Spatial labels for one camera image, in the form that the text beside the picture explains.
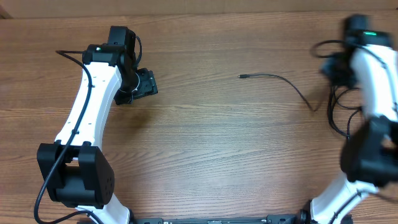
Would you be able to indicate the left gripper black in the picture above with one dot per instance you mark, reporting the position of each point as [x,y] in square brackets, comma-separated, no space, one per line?
[149,85]

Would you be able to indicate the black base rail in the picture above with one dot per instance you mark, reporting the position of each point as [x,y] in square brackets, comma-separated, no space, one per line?
[270,219]

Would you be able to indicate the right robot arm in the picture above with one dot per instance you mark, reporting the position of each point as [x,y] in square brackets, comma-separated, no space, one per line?
[368,58]

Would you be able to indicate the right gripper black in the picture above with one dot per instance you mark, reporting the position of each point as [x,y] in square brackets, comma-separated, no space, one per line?
[324,69]

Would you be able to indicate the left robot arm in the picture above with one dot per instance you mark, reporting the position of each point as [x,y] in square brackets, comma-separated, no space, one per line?
[74,168]

